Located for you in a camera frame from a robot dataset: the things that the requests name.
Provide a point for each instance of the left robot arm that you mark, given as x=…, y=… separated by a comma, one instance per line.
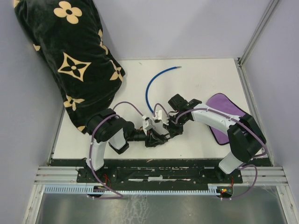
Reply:
x=107, y=128

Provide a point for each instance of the aluminium frame rail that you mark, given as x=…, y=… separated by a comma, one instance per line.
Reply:
x=266, y=17

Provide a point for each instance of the blue cable duct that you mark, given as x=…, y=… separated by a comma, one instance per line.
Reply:
x=91, y=190

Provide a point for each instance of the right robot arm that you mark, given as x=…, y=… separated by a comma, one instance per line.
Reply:
x=244, y=135

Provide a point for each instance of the black floral plush pillow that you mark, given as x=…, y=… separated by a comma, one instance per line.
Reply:
x=67, y=34

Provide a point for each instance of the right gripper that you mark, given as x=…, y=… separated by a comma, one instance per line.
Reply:
x=173, y=131

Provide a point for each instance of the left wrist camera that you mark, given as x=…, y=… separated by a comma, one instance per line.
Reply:
x=147, y=124

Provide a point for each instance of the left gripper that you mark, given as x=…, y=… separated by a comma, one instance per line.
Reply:
x=153, y=139

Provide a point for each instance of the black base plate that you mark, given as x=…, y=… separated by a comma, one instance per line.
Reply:
x=159, y=174

